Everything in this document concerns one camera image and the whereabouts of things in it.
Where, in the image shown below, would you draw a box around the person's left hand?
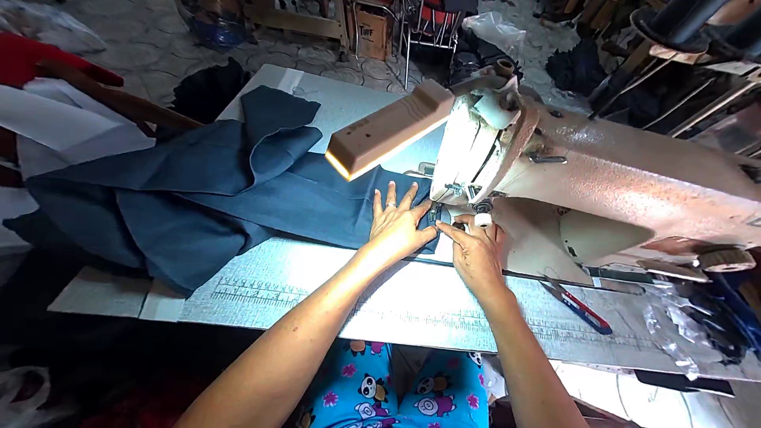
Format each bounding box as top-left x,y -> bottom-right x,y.
370,181 -> 439,263

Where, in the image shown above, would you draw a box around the person's right hand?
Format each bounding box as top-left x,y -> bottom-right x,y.
436,214 -> 506,293

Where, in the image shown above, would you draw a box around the dark blue fabric garment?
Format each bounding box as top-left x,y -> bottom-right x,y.
3,85 -> 446,298

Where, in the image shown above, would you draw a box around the person's right forearm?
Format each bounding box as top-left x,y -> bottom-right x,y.
476,279 -> 591,428

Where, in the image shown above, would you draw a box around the person's left forearm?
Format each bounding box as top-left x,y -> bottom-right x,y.
172,241 -> 396,428

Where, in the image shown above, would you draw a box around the beige lamp with lit strip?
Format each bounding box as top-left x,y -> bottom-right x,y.
325,78 -> 456,183

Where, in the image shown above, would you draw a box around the sewing table with ruler markings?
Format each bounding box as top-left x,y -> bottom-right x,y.
48,63 -> 761,381

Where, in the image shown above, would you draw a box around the red and blue thread snips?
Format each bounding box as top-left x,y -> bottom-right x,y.
539,275 -> 613,335

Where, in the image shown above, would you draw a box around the beige sewing machine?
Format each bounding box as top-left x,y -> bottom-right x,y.
429,59 -> 761,285

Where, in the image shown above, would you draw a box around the brown cardboard box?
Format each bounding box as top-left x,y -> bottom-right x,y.
351,8 -> 392,61

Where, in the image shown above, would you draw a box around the person's legs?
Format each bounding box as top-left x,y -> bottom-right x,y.
297,339 -> 491,428

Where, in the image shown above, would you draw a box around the metal-legged red chair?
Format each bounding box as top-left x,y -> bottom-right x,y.
400,0 -> 467,90

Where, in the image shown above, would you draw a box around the crumpled dark cloth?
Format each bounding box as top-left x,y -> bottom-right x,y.
545,38 -> 608,99

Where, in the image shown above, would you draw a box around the whitish translucent plastic bag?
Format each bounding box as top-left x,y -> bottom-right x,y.
463,11 -> 527,59

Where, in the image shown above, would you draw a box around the brown wooden bench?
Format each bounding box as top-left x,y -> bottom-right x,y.
243,0 -> 352,53

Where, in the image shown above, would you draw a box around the black cloth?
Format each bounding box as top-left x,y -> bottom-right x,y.
170,57 -> 254,125

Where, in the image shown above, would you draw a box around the pile of clear plastic packets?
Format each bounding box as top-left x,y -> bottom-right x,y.
642,278 -> 761,381

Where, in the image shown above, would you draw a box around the blue plastic sack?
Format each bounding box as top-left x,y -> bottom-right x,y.
181,0 -> 249,51

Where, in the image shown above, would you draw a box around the thread stand with dark cones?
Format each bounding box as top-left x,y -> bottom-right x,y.
590,0 -> 761,139

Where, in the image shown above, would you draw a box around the white fabric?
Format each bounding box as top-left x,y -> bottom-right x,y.
0,77 -> 157,180

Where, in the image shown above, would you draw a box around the red cloth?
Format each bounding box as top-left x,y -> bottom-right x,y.
0,31 -> 125,90

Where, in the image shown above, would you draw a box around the clear plastic bag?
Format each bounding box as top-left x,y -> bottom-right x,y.
0,0 -> 108,57

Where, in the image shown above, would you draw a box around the white plastic bag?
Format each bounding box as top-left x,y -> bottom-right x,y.
0,365 -> 53,428

